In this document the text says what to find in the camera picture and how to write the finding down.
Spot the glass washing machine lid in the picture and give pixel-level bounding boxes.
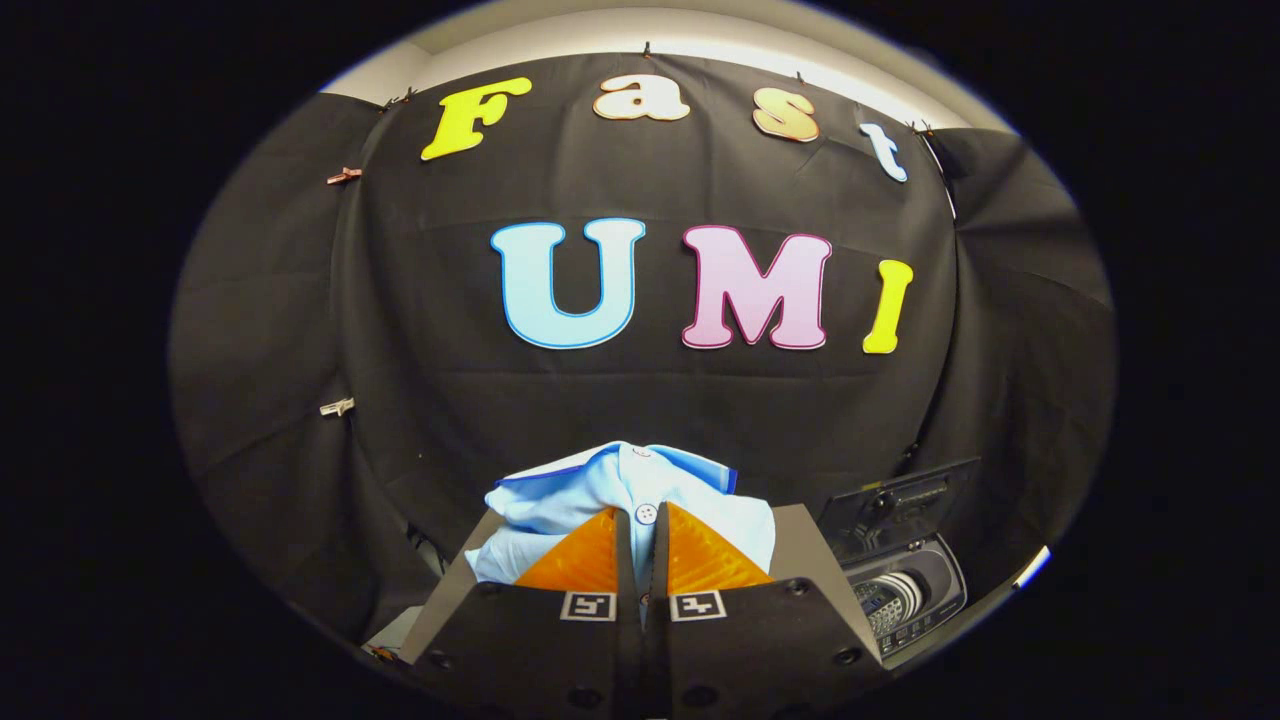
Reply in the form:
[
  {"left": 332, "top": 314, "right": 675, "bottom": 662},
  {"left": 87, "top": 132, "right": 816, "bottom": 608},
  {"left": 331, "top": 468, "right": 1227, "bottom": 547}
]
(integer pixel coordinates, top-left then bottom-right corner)
[{"left": 818, "top": 457, "right": 982, "bottom": 563}]

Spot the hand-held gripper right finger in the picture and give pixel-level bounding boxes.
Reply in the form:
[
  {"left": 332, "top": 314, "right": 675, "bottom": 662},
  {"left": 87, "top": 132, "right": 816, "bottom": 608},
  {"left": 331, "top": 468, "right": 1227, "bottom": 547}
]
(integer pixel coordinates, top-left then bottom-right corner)
[{"left": 645, "top": 502, "right": 889, "bottom": 720}]

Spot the light blue polo shirt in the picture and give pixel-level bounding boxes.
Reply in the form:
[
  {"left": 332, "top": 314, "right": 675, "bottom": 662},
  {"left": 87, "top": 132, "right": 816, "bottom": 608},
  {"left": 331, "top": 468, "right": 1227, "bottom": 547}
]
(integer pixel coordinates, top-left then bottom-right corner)
[{"left": 464, "top": 441, "right": 777, "bottom": 626}]

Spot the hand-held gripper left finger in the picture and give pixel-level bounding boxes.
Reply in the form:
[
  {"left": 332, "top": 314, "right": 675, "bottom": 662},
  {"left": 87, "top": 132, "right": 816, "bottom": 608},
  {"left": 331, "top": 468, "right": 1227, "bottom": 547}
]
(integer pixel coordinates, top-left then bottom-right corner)
[{"left": 400, "top": 505, "right": 647, "bottom": 720}]

